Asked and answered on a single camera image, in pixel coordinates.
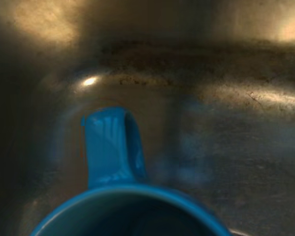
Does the blue ceramic mug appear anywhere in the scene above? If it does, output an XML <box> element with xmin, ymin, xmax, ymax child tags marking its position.
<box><xmin>29</xmin><ymin>106</ymin><xmax>234</xmax><ymax>236</ymax></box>

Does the stainless steel double sink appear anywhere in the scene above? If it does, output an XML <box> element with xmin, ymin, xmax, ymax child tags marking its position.
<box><xmin>0</xmin><ymin>0</ymin><xmax>295</xmax><ymax>236</ymax></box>

